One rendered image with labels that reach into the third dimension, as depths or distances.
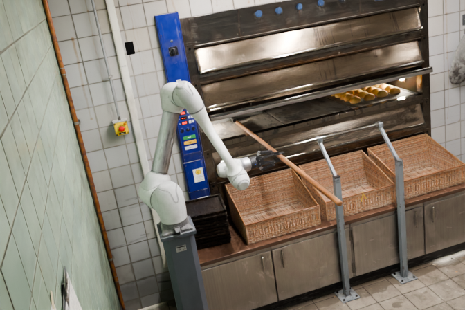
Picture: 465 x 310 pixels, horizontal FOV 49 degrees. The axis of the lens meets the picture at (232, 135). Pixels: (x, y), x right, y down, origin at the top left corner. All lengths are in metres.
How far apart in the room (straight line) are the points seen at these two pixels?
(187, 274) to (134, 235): 0.91
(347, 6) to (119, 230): 2.35
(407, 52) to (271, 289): 2.10
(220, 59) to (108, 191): 1.23
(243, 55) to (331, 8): 0.75
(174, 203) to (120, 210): 0.97
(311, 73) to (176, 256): 1.72
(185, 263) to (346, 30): 2.09
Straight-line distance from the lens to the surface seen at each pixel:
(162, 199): 2.87
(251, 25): 3.67
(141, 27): 3.49
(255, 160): 3.18
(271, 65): 3.74
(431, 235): 4.18
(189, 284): 3.11
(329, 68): 3.94
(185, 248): 2.99
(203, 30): 3.58
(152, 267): 4.02
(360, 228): 3.80
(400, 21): 4.20
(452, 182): 4.18
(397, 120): 4.33
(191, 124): 3.62
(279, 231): 3.57
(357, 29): 4.01
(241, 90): 3.69
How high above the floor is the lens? 2.37
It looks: 18 degrees down
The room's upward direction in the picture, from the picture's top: 9 degrees counter-clockwise
